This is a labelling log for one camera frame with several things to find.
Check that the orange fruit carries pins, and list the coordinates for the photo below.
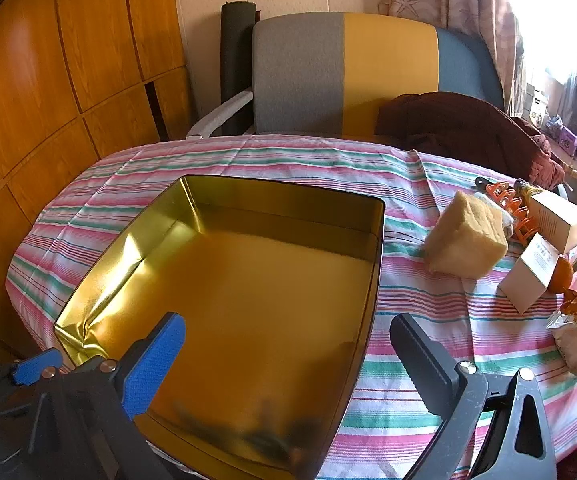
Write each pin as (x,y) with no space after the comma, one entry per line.
(562,275)

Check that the wooden wardrobe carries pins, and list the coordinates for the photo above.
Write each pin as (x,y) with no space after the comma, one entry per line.
(43,85)

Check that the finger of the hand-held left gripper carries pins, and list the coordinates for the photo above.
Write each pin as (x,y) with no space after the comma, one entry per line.
(31,366)

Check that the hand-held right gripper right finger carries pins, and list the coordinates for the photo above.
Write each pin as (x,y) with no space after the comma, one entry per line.
(421,355)

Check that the pink garment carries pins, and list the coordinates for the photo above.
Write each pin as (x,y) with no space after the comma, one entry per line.
(546,165)

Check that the striped tablecloth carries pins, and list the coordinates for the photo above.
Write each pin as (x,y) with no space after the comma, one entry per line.
(393,260)

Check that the purple packet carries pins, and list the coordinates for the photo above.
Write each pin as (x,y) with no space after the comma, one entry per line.
(566,137)

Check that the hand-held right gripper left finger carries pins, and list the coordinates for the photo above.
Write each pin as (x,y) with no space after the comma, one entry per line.
(153,365)

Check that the gold metal tin box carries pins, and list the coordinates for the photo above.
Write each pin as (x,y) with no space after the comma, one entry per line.
(248,300)

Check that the yellow tape roll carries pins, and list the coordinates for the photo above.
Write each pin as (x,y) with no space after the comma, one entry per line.
(526,187)

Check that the grey yellow blue chair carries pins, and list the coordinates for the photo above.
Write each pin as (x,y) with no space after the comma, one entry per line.
(298,75)

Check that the yellow sponge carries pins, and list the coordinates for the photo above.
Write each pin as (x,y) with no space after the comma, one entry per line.
(463,240)

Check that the orange hair claw clip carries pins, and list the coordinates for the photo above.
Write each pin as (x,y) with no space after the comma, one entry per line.
(501,192)

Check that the clear plastic snack packet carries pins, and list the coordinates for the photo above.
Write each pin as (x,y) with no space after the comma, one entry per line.
(576,345)

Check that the beige cardboard box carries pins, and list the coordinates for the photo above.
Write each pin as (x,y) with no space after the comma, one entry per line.
(528,280)
(553,220)

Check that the black rolled mat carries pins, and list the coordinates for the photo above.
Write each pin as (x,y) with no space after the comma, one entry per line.
(236,50)

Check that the dark red garment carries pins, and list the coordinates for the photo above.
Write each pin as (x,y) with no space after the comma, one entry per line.
(458,125)

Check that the window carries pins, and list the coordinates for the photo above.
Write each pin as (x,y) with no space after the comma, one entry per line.
(543,0)

